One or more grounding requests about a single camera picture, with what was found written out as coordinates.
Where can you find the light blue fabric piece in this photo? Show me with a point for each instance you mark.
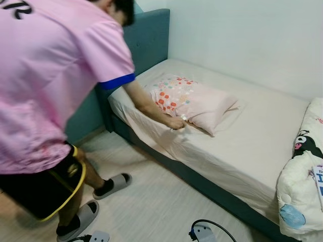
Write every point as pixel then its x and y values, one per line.
pixel 292 216

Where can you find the pink floral pillow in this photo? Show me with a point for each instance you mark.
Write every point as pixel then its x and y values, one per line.
pixel 202 103

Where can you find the grey slipper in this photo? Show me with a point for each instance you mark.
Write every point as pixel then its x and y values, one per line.
pixel 88 214
pixel 118 182

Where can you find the person in pink shirt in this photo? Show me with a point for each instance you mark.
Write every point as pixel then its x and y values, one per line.
pixel 50 75

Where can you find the teal upholstered headboard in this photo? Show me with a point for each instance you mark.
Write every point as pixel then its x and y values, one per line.
pixel 151 40

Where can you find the cream sheeted mattress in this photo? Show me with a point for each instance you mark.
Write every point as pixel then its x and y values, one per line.
pixel 252 141

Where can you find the white card blue print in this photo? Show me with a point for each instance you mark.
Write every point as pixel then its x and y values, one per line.
pixel 318 181

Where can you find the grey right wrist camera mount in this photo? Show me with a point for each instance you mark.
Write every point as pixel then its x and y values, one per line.
pixel 204 234

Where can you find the person's right hand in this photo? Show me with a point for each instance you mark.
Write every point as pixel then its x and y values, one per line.
pixel 176 122

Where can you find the person's right forearm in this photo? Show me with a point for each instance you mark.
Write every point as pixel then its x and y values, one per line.
pixel 146 103

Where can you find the cream cartoon print quilt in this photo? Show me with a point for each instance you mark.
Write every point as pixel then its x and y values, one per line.
pixel 303 196

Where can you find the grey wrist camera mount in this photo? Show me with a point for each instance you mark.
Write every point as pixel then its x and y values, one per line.
pixel 204 234
pixel 98 237

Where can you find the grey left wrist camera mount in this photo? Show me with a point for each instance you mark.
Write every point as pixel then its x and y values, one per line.
pixel 98 237

